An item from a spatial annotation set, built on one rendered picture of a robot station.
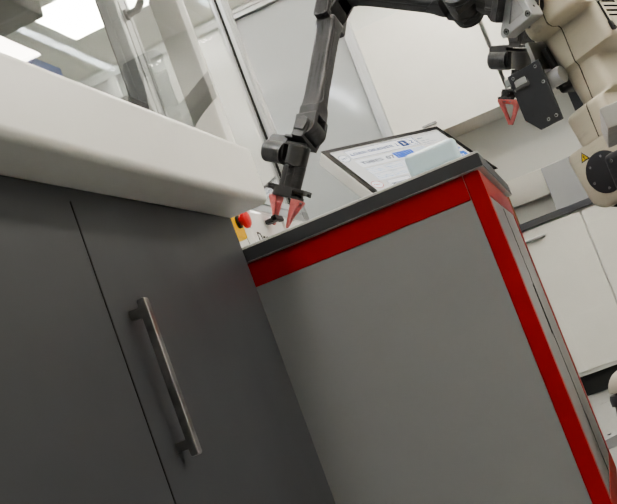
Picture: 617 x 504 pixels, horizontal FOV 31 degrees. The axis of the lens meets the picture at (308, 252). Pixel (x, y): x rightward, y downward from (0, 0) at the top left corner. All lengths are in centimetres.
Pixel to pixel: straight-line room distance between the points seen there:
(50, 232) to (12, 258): 11
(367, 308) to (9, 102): 97
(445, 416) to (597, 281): 366
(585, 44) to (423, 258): 104
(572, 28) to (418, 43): 333
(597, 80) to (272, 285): 115
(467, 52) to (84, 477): 510
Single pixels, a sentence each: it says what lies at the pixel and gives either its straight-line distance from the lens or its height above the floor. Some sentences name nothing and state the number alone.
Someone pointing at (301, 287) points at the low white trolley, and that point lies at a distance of 197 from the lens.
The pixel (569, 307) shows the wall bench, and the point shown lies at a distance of 554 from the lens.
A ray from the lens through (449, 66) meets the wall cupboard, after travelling 606.
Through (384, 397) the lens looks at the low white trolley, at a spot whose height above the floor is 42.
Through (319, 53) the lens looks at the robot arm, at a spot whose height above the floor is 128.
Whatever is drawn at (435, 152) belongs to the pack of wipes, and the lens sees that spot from 195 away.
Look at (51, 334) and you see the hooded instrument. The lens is 117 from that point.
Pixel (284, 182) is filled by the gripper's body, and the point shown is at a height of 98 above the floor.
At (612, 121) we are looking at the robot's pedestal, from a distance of 201.
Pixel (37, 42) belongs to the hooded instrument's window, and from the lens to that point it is 130.
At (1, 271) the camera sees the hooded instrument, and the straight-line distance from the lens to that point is 113.
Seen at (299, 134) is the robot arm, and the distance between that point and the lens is 274.
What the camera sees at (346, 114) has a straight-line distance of 443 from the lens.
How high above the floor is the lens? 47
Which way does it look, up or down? 7 degrees up
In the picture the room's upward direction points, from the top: 21 degrees counter-clockwise
